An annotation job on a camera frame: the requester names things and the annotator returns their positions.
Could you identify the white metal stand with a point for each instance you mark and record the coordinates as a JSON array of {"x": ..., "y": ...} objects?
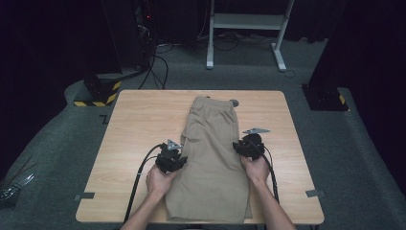
[{"x": 247, "y": 21}]

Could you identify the beige shorts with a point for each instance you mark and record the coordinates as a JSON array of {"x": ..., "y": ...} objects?
[{"x": 214, "y": 159}]

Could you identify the black yellow striped stand base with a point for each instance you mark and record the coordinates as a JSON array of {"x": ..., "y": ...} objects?
[{"x": 102, "y": 91}]

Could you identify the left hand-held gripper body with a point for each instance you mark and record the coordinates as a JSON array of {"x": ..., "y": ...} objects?
[{"x": 167, "y": 158}]

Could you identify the person's right hand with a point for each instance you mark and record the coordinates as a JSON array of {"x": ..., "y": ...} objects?
[{"x": 258, "y": 171}]

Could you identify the grey tape piece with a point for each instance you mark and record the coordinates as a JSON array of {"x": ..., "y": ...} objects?
[
  {"x": 84, "y": 195},
  {"x": 315, "y": 193}
]

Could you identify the dark equipment rack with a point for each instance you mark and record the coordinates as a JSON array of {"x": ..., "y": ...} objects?
[{"x": 145, "y": 32}]

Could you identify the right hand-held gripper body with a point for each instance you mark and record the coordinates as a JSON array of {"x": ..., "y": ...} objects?
[{"x": 254, "y": 145}]

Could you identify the person's left hand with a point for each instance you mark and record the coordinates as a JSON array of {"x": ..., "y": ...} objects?
[{"x": 159, "y": 183}]

